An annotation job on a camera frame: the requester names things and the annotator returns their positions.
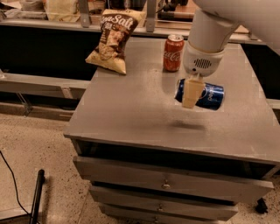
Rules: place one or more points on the middle grey drawer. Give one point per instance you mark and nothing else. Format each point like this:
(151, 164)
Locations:
(160, 204)

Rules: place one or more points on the black pole on floor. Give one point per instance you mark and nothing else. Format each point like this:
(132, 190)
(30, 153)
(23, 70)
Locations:
(37, 197)

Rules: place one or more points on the blue pepsi can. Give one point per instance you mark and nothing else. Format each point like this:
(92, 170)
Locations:
(211, 97)

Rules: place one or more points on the grey drawer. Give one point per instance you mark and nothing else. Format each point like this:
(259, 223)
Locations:
(154, 218)
(208, 185)
(160, 204)

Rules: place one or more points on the top grey drawer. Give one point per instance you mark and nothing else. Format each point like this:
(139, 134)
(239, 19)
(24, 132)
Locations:
(208, 185)

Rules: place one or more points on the grey low shelf beam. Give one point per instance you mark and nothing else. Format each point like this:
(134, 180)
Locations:
(40, 96)

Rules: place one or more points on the grey metal rail frame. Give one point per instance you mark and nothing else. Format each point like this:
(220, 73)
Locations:
(148, 27)

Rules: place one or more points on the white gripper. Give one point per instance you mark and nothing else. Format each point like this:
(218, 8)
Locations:
(202, 62)

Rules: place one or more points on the grey drawer cabinet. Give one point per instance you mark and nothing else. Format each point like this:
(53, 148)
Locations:
(135, 118)

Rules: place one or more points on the red coca-cola can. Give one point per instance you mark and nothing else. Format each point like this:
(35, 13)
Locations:
(173, 49)

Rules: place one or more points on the bottom grey drawer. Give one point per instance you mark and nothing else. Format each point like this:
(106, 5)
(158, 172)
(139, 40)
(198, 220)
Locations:
(154, 218)

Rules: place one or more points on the sea salt chips bag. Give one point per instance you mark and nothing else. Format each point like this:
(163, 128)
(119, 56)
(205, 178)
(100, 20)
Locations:
(116, 28)

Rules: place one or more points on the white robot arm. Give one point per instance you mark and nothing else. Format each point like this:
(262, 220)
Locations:
(213, 24)

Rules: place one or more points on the black caster wheel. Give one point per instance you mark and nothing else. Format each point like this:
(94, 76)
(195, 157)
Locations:
(261, 207)

